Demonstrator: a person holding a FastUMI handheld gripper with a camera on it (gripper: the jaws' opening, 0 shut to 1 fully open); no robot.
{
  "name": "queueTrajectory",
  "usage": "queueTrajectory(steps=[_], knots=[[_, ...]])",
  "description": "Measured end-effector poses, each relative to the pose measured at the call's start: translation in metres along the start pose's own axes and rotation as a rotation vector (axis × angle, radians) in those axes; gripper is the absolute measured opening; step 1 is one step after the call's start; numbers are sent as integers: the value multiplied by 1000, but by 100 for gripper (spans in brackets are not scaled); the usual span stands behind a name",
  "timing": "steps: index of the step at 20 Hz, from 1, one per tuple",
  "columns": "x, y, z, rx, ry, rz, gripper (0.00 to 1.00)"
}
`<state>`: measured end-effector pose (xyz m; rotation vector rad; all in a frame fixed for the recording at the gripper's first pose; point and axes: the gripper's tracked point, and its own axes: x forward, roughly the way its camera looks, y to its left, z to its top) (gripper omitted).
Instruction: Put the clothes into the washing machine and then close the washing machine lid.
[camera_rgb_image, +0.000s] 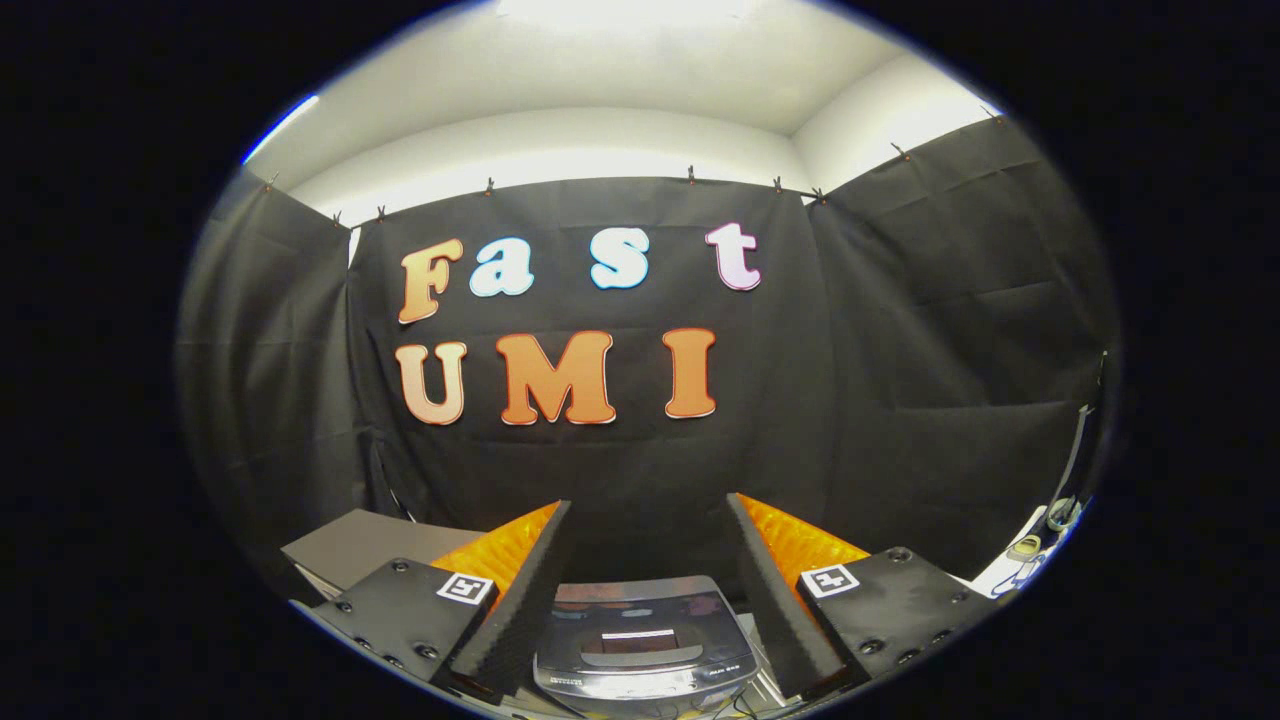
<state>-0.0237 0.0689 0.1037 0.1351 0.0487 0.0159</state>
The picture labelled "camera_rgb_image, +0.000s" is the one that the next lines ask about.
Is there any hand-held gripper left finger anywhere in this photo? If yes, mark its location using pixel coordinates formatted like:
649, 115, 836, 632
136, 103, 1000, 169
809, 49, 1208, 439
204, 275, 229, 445
310, 500, 573, 701

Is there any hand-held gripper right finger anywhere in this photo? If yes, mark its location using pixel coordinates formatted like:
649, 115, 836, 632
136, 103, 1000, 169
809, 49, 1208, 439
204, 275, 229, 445
727, 493, 991, 701

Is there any dark washing machine lid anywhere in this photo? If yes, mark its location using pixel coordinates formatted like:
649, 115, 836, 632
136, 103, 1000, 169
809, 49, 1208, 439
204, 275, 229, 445
540, 577, 756, 691

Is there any white sheet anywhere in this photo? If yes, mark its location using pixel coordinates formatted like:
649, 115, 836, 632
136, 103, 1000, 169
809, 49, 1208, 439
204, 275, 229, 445
970, 500, 1086, 601

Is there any grey hanging strap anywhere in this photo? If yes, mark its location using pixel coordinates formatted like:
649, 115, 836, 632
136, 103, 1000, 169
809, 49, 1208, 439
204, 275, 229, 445
1058, 405, 1093, 501

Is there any black backdrop cloth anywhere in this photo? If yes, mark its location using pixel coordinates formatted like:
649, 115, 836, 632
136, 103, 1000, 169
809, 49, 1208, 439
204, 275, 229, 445
175, 115, 1121, 601

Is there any grey side cabinet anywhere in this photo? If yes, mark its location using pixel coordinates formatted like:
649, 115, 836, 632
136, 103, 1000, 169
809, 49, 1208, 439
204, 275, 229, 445
280, 508, 481, 601

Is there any grey top-load washing machine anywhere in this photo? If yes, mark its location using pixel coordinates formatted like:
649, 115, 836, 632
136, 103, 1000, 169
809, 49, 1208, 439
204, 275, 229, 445
533, 575, 763, 717

